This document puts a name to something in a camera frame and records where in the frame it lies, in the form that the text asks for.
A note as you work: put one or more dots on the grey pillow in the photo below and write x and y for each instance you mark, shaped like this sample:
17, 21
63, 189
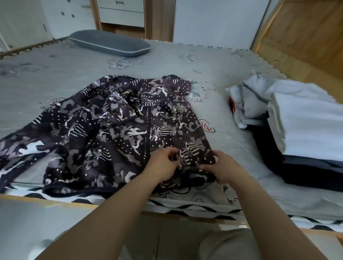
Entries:
109, 42

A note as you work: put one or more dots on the person's left hand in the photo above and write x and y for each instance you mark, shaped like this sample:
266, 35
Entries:
158, 166

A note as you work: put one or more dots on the person's right thumb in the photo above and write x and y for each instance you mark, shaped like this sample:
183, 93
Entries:
208, 167

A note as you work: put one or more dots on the white folded garment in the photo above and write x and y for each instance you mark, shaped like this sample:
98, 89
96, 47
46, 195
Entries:
308, 126

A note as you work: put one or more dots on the white drawer unit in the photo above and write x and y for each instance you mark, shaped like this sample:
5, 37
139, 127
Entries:
120, 12

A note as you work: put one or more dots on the white wardrobe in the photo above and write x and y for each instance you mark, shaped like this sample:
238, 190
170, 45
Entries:
219, 21

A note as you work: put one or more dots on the grey floral bed mat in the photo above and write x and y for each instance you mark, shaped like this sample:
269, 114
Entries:
227, 160

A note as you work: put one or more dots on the dark camouflage print jacket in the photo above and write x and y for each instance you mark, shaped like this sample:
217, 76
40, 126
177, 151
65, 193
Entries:
107, 134

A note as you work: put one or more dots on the dark navy folded garment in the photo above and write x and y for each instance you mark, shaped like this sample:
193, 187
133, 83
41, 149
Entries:
308, 171

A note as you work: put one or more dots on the person's left fingers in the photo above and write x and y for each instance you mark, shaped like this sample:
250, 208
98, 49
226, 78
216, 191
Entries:
171, 156

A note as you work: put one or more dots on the person's grey trouser leg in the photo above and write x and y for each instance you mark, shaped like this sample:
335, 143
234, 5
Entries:
227, 245

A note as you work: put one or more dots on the person's right forearm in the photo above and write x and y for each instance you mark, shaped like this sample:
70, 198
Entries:
270, 217

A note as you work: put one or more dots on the red and white garment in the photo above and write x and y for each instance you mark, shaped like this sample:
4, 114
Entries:
232, 107

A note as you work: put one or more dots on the person's left forearm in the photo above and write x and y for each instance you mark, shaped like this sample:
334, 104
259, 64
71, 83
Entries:
107, 219

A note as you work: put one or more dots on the person's right hand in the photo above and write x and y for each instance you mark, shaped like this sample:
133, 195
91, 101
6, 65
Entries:
227, 167

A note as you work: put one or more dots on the light grey crumpled garment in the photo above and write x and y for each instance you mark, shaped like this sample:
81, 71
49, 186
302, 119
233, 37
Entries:
257, 93

